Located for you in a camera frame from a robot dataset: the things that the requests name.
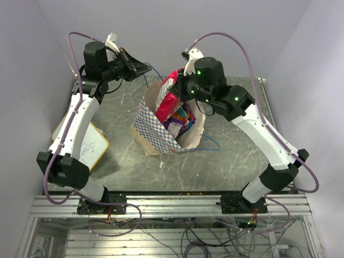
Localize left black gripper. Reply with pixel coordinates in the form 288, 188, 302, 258
102, 47, 152, 82

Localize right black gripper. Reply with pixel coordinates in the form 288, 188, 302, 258
170, 66, 214, 105

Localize red chips bag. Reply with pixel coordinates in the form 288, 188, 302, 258
155, 70, 181, 123

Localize blue checkered paper bag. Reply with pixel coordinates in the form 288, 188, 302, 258
130, 82, 220, 156

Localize purple snack packet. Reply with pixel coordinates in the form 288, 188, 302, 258
163, 117, 185, 138

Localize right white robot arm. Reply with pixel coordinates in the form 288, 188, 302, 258
171, 57, 309, 213

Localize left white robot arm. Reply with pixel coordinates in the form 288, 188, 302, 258
37, 41, 151, 213

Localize blue snack bag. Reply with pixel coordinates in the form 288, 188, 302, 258
177, 104, 196, 135

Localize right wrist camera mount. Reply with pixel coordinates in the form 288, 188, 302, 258
182, 48, 204, 76

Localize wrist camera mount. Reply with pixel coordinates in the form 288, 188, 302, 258
182, 48, 204, 76
105, 32, 119, 54

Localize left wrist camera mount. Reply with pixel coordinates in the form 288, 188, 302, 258
105, 32, 119, 54

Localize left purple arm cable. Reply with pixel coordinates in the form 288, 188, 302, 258
42, 31, 104, 205

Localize small whiteboard yellow frame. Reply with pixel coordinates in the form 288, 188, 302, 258
51, 114, 110, 171

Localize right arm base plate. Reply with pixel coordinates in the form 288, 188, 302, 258
216, 191, 268, 214

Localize aluminium frame rail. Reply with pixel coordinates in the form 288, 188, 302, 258
29, 194, 312, 219

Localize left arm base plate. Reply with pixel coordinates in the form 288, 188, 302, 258
76, 193, 127, 215

